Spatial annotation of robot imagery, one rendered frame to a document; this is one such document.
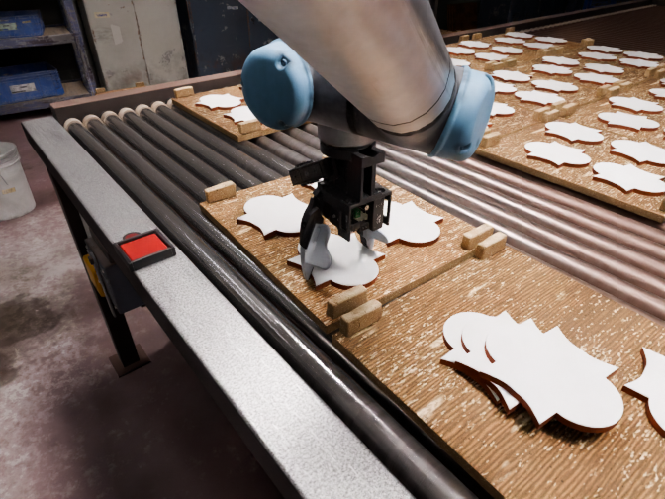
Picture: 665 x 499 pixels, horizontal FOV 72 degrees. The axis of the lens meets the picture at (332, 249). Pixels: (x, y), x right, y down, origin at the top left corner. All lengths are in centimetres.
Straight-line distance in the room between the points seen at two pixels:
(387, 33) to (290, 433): 41
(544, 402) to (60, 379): 176
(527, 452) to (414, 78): 38
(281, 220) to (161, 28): 442
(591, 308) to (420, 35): 52
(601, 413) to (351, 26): 44
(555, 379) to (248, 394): 34
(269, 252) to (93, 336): 148
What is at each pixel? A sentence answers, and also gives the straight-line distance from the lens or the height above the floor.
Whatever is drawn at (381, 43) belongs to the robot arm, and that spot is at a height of 131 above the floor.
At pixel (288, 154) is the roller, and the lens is 113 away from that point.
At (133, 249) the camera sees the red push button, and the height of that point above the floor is 93.
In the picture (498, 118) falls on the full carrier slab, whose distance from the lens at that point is 139.
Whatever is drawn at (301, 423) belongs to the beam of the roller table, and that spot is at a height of 92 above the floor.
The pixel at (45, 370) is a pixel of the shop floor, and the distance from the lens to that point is 209.
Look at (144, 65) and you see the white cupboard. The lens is 513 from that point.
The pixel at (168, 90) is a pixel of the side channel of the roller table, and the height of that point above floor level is 94.
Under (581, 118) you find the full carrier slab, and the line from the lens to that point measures 148.
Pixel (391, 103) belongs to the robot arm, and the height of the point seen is 126.
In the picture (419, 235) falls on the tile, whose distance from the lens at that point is 77.
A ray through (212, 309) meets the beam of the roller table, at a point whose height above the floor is 92.
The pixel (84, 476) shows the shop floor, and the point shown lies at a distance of 172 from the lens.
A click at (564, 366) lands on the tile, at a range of 57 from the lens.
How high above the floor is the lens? 135
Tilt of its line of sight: 35 degrees down
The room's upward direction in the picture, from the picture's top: straight up
